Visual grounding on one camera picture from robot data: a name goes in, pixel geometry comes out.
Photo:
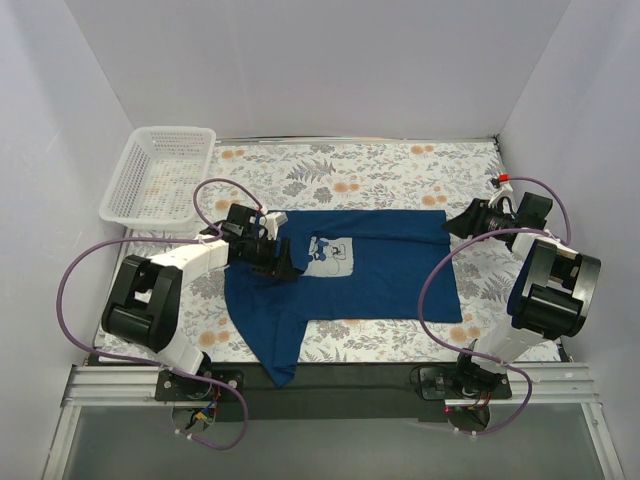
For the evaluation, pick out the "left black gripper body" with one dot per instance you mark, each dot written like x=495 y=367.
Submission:
x=279 y=257

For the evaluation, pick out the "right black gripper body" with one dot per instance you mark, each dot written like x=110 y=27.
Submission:
x=473 y=220

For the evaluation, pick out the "blue printed t shirt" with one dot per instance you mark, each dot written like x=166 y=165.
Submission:
x=357 y=264

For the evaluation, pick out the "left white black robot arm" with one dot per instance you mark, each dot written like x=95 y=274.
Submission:
x=144 y=302

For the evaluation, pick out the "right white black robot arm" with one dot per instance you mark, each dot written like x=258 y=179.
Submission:
x=551 y=296

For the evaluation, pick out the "floral patterned table mat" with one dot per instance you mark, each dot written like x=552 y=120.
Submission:
x=339 y=176

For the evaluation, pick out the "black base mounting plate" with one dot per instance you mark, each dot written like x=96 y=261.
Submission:
x=434 y=395

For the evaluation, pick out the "white plastic mesh basket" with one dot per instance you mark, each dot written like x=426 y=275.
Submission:
x=154 y=180

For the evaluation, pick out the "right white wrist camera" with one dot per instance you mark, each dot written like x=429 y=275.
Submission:
x=502 y=189

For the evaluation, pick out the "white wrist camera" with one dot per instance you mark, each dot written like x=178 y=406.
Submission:
x=502 y=189
x=268 y=224

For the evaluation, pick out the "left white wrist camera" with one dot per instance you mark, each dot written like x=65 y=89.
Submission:
x=268 y=224

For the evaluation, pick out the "aluminium frame rail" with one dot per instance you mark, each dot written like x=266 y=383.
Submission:
x=553 y=382

